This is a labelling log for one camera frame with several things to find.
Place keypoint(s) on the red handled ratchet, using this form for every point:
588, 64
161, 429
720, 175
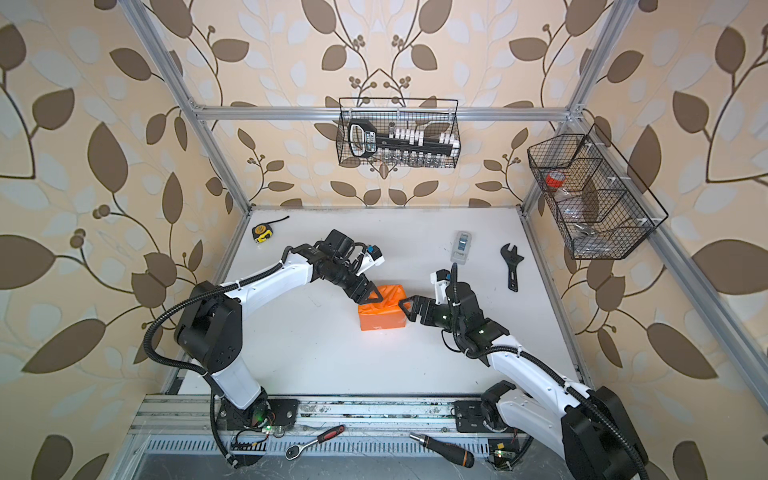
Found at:
295, 451

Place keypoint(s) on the side wire basket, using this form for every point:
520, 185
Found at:
609, 213

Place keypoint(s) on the back wire basket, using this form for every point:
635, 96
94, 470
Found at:
432, 114

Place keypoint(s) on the red capped plastic bottle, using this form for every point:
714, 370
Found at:
555, 181

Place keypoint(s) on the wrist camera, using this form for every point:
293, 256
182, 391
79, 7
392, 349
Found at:
357, 256
446, 286

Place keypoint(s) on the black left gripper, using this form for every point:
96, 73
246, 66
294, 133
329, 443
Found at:
362, 297

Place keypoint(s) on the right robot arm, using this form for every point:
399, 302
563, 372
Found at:
589, 429

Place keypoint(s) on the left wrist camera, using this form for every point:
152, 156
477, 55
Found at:
357, 256

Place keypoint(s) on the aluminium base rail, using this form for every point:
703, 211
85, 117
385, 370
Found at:
294, 415

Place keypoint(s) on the black orange screwdriver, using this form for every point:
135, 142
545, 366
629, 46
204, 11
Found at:
453, 453

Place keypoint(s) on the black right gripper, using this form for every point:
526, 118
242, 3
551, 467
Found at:
427, 304

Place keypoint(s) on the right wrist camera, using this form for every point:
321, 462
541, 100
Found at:
446, 286

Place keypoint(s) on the yellow tape measure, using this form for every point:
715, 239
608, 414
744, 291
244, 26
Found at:
264, 231

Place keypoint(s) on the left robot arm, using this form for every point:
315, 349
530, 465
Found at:
211, 330

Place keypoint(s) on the socket set rail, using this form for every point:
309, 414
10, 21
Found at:
365, 141

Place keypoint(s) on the black adjustable wrench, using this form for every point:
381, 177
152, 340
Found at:
512, 259

